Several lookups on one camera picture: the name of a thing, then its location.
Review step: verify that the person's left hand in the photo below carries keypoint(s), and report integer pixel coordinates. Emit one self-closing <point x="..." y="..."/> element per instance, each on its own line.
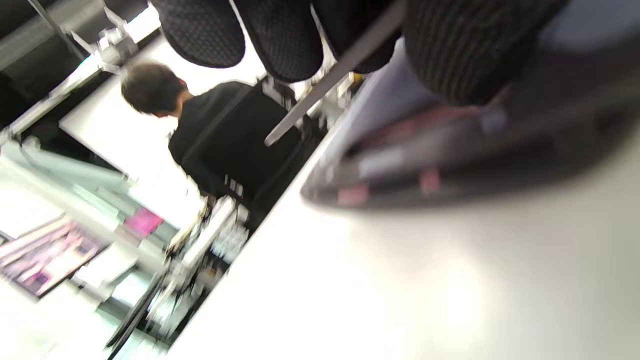
<point x="465" y="50"/>

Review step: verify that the blue cutting board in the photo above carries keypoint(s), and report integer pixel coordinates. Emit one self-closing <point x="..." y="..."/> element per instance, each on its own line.
<point x="390" y="95"/>
<point x="330" y="75"/>

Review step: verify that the pink cutting board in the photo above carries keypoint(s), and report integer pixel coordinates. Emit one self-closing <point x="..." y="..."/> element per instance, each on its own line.
<point x="450" y="165"/>

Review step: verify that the pink monitor screen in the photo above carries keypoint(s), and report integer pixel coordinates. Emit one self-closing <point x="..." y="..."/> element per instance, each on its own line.
<point x="143" y="221"/>

